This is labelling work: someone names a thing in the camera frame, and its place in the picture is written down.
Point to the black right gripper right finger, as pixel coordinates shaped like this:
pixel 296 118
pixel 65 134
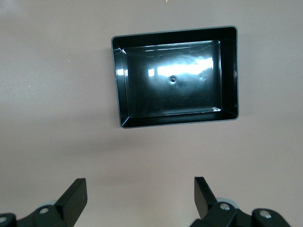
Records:
pixel 206 203

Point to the black plastic box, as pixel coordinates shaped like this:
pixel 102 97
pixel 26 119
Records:
pixel 172 94

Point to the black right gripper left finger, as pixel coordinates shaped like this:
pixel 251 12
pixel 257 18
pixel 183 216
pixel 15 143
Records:
pixel 71 203

